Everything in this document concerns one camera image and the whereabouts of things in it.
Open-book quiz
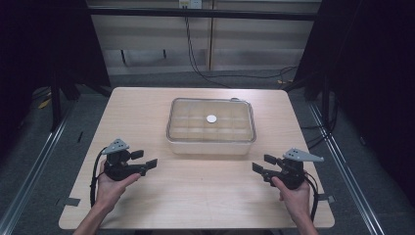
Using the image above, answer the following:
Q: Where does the black horizontal bar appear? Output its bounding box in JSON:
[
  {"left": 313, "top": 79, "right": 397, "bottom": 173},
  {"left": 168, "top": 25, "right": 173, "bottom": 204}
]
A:
[{"left": 87, "top": 7, "right": 320, "bottom": 23}]

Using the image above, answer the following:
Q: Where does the yellow floor tape strip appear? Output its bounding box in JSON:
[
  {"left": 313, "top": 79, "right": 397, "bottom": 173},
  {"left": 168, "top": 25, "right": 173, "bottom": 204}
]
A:
[{"left": 37, "top": 97, "right": 53, "bottom": 110}]

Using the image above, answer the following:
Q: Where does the grey tape piece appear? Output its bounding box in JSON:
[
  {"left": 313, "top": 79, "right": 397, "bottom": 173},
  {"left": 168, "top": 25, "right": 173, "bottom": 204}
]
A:
[
  {"left": 317, "top": 193, "right": 337, "bottom": 205},
  {"left": 63, "top": 196, "right": 82, "bottom": 208}
]

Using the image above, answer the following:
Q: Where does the black metal stand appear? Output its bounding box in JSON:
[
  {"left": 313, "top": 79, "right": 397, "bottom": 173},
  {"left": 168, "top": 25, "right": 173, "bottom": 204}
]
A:
[{"left": 283, "top": 72, "right": 341, "bottom": 131}]

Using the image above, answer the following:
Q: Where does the dark curtain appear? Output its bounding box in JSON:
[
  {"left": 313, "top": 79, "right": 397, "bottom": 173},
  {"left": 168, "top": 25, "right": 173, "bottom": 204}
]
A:
[
  {"left": 293, "top": 0, "right": 415, "bottom": 210},
  {"left": 0, "top": 0, "right": 112, "bottom": 155}
]

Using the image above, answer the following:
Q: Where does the long black floor cable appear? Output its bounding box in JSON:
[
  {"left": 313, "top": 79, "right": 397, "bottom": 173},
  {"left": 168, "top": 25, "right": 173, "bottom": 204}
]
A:
[{"left": 183, "top": 15, "right": 299, "bottom": 89}]

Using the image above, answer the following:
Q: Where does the metal floor rail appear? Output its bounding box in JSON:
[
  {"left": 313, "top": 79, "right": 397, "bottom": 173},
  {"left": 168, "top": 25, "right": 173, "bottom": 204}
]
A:
[
  {"left": 0, "top": 103, "right": 76, "bottom": 235},
  {"left": 307, "top": 101, "right": 387, "bottom": 235}
]

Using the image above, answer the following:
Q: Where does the white wall outlet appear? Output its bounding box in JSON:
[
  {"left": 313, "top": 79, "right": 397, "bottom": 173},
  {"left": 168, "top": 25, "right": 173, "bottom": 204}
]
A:
[{"left": 177, "top": 0, "right": 204, "bottom": 10}]

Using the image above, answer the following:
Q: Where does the right hand-held gripper black cable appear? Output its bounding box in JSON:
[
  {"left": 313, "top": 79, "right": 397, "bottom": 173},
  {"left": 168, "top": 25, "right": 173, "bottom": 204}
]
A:
[{"left": 303, "top": 170, "right": 320, "bottom": 223}]

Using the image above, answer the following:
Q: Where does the hand-held gripper black cable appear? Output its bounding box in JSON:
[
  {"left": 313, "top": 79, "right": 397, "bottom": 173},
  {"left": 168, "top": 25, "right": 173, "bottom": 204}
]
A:
[
  {"left": 89, "top": 146, "right": 109, "bottom": 209},
  {"left": 303, "top": 170, "right": 320, "bottom": 223}
]

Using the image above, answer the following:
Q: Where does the person's left hand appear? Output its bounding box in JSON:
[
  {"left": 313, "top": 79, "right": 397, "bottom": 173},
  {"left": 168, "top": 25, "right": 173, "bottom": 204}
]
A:
[{"left": 94, "top": 160, "right": 142, "bottom": 213}]

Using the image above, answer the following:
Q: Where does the left hand-held gripper black cable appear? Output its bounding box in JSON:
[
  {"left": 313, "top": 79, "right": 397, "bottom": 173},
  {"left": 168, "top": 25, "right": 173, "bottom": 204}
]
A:
[{"left": 89, "top": 146, "right": 109, "bottom": 209}]

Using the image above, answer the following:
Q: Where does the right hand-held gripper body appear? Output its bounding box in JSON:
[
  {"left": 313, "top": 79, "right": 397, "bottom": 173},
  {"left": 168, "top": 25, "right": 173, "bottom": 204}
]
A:
[{"left": 261, "top": 147, "right": 325, "bottom": 191}]

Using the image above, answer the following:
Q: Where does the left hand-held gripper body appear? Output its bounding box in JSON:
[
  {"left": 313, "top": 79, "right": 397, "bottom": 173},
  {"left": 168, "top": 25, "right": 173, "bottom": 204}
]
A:
[{"left": 101, "top": 138, "right": 148, "bottom": 182}]

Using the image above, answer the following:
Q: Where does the person's right hand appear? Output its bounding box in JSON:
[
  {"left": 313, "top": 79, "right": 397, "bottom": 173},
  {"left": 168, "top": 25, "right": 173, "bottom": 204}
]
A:
[{"left": 271, "top": 175, "right": 311, "bottom": 223}]

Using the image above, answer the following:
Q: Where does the white container with clear lid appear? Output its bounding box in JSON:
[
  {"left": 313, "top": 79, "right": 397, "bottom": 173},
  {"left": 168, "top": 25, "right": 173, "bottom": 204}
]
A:
[{"left": 164, "top": 96, "right": 257, "bottom": 157}]

